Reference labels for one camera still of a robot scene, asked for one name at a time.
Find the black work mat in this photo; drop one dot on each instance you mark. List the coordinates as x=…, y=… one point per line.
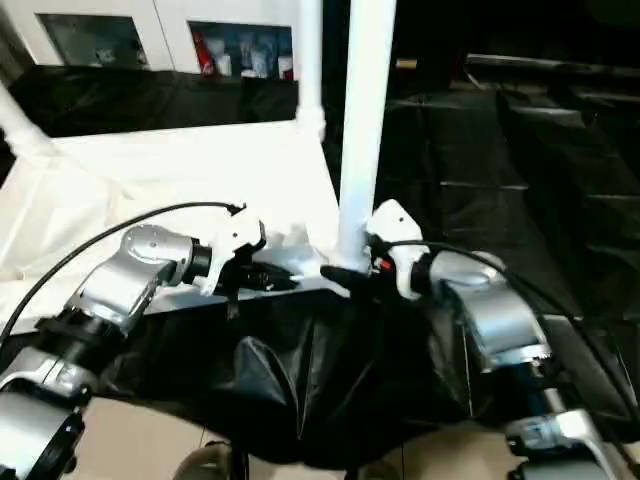
x=450, y=330

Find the white plastic table top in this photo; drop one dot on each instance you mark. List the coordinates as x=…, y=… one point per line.
x=150, y=170

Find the red bottle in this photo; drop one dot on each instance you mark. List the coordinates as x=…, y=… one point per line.
x=205, y=55

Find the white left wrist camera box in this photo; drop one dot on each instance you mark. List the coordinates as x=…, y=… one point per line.
x=232, y=245

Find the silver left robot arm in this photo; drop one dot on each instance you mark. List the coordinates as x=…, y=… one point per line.
x=110, y=300

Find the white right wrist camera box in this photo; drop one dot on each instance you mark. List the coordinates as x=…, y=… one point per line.
x=400, y=230

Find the white display cabinet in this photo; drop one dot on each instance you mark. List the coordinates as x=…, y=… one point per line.
x=150, y=20

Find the grey left robot leg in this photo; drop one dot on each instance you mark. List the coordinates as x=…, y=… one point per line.
x=212, y=464

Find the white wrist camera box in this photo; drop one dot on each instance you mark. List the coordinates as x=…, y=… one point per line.
x=400, y=230
x=232, y=245

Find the black low cabinet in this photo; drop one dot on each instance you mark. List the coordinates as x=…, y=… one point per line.
x=540, y=30

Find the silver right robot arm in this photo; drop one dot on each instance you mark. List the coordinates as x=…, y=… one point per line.
x=500, y=320

